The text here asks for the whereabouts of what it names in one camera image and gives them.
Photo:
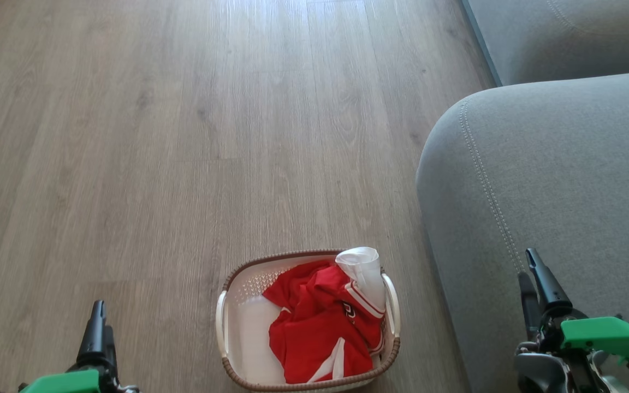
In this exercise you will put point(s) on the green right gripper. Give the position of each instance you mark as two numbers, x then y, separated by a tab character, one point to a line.
604	334

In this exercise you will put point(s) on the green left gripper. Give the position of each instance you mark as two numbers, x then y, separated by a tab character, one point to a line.
69	383

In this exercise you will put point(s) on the white garment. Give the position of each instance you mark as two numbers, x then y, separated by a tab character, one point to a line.
366	270

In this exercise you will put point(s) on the red jersey with white stripes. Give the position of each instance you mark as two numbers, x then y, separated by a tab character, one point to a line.
314	295

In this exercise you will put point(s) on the grey fabric sofa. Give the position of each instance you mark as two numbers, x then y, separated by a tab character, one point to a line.
555	180

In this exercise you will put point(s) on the white laundry basket brown rim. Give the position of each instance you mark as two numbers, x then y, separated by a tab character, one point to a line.
251	327

